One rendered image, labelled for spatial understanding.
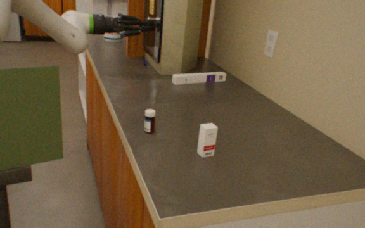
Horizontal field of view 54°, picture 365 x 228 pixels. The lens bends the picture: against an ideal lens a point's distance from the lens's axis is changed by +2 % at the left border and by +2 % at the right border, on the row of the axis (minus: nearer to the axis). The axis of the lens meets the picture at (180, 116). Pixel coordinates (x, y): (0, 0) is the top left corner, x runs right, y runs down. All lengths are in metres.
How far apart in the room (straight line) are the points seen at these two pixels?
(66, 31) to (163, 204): 0.94
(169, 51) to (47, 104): 0.93
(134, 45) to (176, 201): 1.37
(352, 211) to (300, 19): 0.77
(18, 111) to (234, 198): 0.55
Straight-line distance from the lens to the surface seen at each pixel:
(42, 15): 1.50
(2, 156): 0.96
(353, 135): 1.31
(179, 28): 1.73
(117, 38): 2.44
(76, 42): 1.57
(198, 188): 0.89
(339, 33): 1.36
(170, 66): 1.76
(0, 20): 1.00
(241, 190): 0.91
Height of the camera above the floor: 1.44
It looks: 23 degrees down
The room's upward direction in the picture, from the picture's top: 6 degrees clockwise
